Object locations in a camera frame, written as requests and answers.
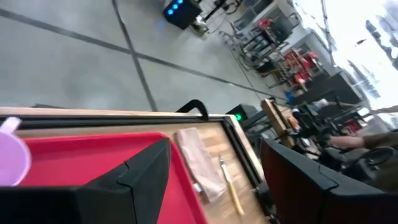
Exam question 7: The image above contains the lilac plastic mug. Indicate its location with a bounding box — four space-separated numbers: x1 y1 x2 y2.
0 116 32 187

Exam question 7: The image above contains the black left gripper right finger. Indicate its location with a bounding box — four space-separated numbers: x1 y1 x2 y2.
260 139 398 224

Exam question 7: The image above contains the metal shelf with red bins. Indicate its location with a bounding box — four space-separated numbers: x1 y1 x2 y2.
241 17 330 91

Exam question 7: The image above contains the knife with cream handle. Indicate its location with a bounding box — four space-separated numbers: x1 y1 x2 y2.
218 155 246 217

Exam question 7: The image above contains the red plastic tray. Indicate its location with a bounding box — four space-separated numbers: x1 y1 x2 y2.
20 132 209 224

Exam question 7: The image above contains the beige napkin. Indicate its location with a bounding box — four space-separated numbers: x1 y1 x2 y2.
174 127 228 203

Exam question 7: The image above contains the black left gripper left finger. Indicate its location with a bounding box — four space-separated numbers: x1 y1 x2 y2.
0 138 172 224

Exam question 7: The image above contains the wooden table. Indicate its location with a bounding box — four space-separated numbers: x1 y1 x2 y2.
260 98 296 149

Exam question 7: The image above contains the person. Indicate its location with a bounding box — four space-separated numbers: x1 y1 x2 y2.
328 129 398 190

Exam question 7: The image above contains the black computer with blue lights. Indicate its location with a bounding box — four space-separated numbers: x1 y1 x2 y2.
163 0 203 30

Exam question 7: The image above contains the black box with green light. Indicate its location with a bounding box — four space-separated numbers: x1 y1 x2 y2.
225 104 259 125

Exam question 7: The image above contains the black frame clamp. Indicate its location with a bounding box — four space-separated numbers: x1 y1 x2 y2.
176 99 210 121

